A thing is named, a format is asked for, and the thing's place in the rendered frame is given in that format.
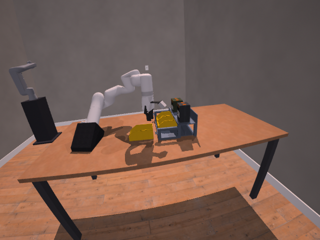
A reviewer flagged dark olive case with orange latches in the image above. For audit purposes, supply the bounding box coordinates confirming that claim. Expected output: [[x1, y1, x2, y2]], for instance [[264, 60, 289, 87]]
[[171, 98, 183, 112]]

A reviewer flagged yellow bin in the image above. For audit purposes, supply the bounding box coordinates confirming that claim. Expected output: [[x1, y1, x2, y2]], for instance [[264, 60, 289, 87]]
[[129, 123, 154, 141], [157, 115, 178, 128], [156, 111, 172, 122]]

